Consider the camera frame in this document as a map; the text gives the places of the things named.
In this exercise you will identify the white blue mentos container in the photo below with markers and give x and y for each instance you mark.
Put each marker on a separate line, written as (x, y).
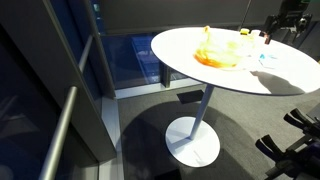
(267, 61)

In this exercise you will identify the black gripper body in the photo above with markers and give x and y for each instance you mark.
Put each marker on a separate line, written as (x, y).
(291, 16)

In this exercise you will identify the white round table top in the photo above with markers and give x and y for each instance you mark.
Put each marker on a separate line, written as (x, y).
(296, 73)

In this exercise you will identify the white table pedestal base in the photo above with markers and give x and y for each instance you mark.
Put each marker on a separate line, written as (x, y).
(191, 140)

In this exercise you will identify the silver metal handrail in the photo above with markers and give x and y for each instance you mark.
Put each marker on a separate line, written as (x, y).
(52, 159)

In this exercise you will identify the black floor plate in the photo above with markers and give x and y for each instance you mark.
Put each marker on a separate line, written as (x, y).
(189, 97)

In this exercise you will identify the orange plastic bag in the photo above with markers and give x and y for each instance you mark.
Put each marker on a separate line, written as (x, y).
(218, 51)

